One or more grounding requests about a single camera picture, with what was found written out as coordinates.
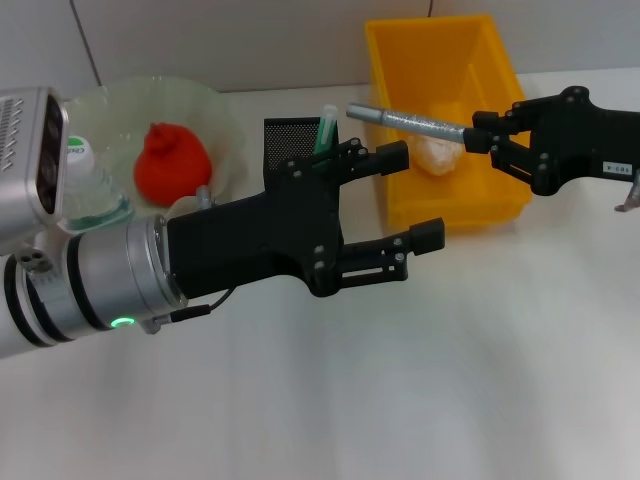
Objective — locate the white paper ball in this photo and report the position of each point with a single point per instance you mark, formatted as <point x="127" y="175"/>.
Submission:
<point x="440" y="157"/>

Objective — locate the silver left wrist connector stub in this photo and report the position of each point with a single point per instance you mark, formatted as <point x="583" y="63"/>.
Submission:
<point x="204" y="196"/>

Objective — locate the red-orange toy orange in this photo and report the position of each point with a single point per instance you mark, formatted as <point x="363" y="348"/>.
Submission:
<point x="170" y="165"/>

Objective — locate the clear water bottle green label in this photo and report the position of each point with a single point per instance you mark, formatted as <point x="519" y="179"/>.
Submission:
<point x="80" y="155"/>

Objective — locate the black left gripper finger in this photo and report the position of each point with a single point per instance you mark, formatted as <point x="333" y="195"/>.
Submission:
<point x="390" y="157"/>
<point x="425" y="237"/>

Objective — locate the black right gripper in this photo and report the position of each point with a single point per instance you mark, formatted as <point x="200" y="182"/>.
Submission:
<point x="580" y="145"/>

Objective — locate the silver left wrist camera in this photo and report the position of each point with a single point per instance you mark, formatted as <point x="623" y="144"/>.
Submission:
<point x="20" y="165"/>

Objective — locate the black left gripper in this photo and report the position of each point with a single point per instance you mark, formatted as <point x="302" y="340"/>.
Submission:
<point x="250" y="240"/>

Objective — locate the silver glitter pen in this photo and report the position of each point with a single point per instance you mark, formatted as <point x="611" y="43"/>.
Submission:
<point x="415" y="122"/>

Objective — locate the yellow plastic bin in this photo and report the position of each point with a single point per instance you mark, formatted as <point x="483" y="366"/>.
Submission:
<point x="425" y="60"/>

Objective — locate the translucent wavy fruit plate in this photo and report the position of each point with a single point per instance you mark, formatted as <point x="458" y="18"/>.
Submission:
<point x="150" y="95"/>

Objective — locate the mint green pen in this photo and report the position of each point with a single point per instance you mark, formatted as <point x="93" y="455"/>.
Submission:
<point x="325" y="130"/>

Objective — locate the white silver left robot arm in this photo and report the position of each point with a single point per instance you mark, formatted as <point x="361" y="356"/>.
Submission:
<point x="90" y="280"/>

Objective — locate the black mesh pen holder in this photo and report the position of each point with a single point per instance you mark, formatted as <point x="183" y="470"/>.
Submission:
<point x="285" y="140"/>

